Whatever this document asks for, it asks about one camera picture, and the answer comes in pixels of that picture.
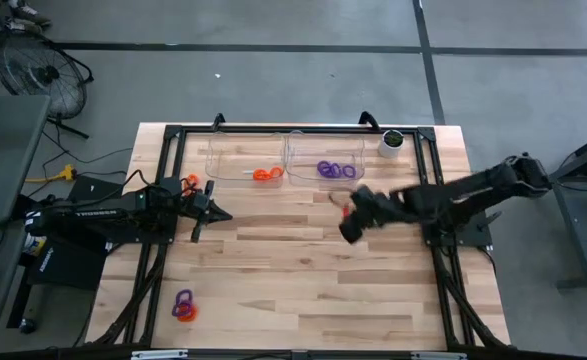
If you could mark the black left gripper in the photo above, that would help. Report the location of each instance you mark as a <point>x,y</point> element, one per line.
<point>198,232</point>

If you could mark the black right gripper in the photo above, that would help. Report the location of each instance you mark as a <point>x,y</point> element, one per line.
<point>373,207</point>

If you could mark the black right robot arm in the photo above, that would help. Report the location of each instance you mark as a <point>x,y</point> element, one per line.
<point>473,192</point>

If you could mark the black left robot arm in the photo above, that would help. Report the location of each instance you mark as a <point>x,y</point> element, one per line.
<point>98,215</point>

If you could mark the clear plastic bin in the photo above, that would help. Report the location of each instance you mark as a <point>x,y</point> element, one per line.
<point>233,155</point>
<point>323,147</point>

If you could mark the white pot with plant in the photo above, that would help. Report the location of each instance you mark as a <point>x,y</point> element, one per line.
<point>388,148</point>

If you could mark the black power supply box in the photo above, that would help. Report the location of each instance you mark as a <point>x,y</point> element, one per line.
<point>93,187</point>

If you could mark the black Trossen box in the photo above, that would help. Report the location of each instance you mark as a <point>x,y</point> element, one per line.
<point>73,265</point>

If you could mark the white blue yellow can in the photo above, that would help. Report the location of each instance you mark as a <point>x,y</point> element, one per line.
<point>34,245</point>

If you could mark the dark grey desk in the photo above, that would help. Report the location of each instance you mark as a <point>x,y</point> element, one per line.
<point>8,245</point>

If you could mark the black floor fan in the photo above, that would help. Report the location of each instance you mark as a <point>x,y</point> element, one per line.
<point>48,75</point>

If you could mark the grey metal cart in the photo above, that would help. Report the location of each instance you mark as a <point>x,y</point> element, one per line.
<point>578,235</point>

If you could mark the person's shoe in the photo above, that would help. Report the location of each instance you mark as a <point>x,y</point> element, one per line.
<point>23,26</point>
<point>28,10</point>

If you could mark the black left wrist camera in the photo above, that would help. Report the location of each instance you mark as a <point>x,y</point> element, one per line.
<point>200,202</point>

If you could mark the black metal rig frame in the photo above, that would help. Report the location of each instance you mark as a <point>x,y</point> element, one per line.
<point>298,129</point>

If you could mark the silver aluminium bracket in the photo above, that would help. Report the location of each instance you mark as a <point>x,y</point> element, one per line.
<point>159,355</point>
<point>438,356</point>

